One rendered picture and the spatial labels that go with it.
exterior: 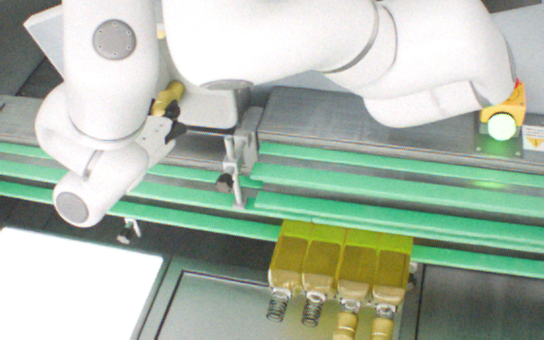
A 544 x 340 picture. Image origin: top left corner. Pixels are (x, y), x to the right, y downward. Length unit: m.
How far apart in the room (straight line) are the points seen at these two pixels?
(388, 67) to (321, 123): 0.50
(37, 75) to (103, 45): 1.40
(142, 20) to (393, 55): 0.22
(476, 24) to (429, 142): 0.49
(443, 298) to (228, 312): 0.41
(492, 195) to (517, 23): 0.28
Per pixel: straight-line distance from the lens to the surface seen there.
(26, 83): 1.89
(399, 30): 0.55
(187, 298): 1.19
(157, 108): 1.01
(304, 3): 0.44
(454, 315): 1.20
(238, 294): 1.17
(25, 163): 1.31
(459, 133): 1.05
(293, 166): 1.01
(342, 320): 0.97
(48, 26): 1.28
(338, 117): 1.06
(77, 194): 0.80
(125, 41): 0.51
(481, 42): 0.56
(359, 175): 0.99
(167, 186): 1.14
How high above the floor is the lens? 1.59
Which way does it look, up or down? 42 degrees down
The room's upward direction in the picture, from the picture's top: 161 degrees counter-clockwise
